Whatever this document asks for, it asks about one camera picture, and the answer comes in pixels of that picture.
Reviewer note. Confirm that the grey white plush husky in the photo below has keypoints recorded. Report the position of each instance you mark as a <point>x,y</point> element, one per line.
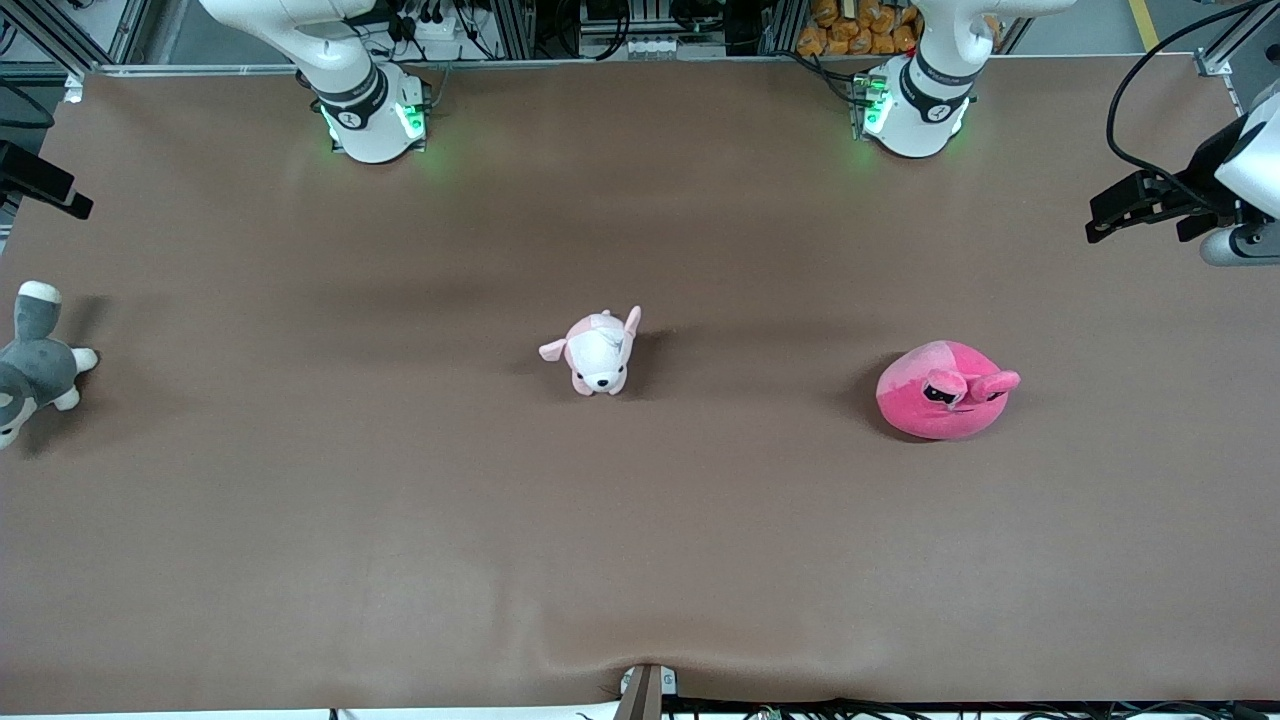
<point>35,370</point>

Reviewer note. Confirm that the pink round plush toy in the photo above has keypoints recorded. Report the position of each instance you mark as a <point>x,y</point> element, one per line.
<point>940,405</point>

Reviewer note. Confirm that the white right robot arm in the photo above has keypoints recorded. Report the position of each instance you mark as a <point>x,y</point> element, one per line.
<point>350,90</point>

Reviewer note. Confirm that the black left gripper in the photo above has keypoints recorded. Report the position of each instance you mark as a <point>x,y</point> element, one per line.
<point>1203,172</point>

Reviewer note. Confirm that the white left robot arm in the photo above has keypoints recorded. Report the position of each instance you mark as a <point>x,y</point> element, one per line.
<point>925,100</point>

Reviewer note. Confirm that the table cover mat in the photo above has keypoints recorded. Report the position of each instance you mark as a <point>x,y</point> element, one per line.
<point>640,550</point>

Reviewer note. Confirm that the orange plush toys pile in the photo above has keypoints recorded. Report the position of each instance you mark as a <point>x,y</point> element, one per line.
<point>860,25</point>

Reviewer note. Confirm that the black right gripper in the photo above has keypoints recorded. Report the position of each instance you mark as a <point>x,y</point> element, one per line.
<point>30,176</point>

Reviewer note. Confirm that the white power strip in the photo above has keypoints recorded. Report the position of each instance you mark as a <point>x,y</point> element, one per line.
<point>440,25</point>

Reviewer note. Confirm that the small white pink plush dog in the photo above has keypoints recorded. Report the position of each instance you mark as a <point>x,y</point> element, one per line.
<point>597,360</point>

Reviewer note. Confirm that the metal table edge bracket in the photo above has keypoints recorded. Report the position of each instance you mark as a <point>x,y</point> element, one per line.
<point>645,692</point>

